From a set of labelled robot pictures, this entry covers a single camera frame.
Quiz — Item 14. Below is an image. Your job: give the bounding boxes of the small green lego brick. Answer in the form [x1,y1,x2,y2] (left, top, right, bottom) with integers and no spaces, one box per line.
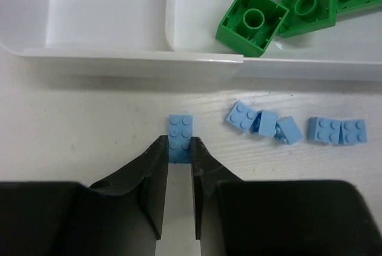
[215,0,289,58]

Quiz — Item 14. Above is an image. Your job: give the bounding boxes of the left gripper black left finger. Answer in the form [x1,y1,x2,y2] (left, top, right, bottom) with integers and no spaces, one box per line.
[1,135,168,255]

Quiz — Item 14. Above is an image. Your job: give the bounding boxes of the green lego plate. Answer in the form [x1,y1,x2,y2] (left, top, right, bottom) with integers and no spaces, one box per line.
[279,0,337,38]

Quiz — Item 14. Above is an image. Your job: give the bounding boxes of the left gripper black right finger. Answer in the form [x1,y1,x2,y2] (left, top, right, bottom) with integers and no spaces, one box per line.
[190,137,381,255]

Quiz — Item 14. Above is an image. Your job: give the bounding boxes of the light blue block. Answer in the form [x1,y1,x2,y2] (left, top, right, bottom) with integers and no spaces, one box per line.
[168,115,193,164]
[250,110,278,137]
[307,116,341,144]
[339,119,368,145]
[225,101,258,133]
[275,116,303,145]

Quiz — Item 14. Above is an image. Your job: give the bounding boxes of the white divided sorting tray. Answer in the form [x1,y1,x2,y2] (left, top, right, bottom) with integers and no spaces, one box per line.
[1,0,381,81]

